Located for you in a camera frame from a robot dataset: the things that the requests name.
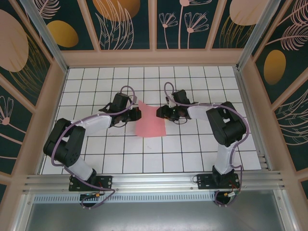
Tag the pink cloth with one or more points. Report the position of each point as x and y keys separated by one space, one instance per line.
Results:
x=150 y=125

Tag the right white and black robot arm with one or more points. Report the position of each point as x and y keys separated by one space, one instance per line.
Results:
x=226 y=130

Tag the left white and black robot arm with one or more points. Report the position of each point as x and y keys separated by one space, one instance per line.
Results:
x=62 y=142

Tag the grey metal panel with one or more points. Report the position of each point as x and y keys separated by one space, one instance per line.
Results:
x=154 y=216

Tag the long aluminium mounting rail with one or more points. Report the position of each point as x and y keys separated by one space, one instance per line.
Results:
x=154 y=180

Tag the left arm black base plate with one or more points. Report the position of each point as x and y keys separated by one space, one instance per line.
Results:
x=106 y=180

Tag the aluminium side rail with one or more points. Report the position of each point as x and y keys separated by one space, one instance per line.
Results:
x=251 y=115

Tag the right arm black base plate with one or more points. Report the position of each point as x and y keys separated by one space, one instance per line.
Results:
x=204 y=181

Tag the aluminium corner post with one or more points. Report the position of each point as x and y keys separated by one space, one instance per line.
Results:
x=49 y=38
x=255 y=36

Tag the aluminium frame profile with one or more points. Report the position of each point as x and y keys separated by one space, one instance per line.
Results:
x=22 y=214
x=286 y=214

